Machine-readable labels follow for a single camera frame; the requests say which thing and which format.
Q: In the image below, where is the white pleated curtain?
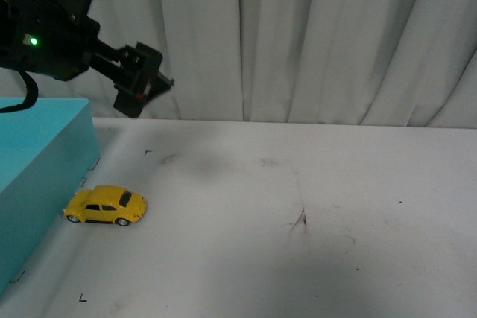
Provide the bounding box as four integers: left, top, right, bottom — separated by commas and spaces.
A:
0, 0, 477, 128

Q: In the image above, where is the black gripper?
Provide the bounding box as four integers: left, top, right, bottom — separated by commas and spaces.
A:
89, 39, 174, 118

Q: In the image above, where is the turquoise plastic storage box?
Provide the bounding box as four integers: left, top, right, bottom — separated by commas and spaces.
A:
1, 98, 100, 290

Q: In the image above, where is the yellow beetle toy car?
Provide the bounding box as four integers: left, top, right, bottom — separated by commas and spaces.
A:
63, 185, 148, 226

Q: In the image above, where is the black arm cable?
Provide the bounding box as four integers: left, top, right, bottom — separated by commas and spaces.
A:
0, 70, 40, 114

